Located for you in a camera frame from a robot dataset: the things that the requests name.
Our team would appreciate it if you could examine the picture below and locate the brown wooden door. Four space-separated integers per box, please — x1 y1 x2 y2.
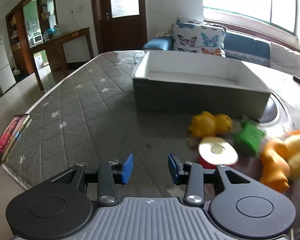
90 0 147 54

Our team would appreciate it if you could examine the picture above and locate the white refrigerator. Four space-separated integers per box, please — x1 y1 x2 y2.
0 36 17 95

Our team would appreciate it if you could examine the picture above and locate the grey rectangular storage box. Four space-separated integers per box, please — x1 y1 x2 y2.
131 51 272 120

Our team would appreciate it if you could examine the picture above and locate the black round cooktop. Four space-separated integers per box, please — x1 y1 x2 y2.
257 94 280 125

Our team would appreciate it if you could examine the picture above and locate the yellow toy fruit orange top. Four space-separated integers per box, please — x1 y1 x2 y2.
284 128 300 157

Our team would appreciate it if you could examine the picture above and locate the white sofa cushion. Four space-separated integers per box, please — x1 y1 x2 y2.
269 42 300 78

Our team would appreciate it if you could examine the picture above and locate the white microwave oven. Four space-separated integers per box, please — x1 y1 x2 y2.
27 34 43 46

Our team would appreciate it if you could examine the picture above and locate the green snack packet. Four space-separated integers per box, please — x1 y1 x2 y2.
234 120 265 157

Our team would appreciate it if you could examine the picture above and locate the large butterfly print pillow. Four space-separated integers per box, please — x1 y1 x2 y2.
172 22 227 57

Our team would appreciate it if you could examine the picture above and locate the paperback book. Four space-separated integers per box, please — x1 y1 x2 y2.
0 114 32 164

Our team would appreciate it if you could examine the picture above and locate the orange rubber toy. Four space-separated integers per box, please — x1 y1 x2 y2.
259 139 292 193

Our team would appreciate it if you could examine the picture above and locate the small butterfly print pillow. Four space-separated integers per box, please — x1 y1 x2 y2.
176 16 205 25

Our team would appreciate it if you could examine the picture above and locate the grey quilted star table cover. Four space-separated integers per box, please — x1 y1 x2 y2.
1 50 300 198

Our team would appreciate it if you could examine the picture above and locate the red toy apple half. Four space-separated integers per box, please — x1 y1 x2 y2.
198 136 239 169

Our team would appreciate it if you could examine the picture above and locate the blue sofa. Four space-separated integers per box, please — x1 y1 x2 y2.
143 29 300 79

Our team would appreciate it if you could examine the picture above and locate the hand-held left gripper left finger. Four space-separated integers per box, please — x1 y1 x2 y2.
51 153 134 207

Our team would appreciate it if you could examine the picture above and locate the wooden console table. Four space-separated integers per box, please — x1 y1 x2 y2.
27 27 94 90

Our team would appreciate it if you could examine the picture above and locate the wooden display cabinet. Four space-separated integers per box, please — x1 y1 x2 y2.
5 0 58 75

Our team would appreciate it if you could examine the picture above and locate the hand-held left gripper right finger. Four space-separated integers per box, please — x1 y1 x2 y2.
168 153 250 207

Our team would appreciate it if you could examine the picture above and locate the yellow rubber animal toy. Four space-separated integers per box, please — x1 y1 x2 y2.
189 111 233 138

